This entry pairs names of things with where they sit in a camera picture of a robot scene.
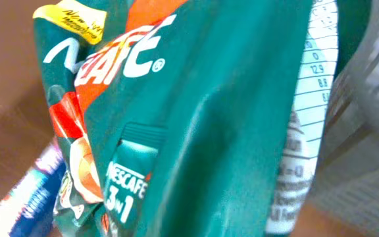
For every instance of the grey plastic basket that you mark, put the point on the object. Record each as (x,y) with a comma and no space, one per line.
(347,180)

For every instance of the green Nescafe coffee bag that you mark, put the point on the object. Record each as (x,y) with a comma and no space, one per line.
(190,118)

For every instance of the multicolour tissue pack strip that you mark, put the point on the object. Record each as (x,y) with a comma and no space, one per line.
(27,209)

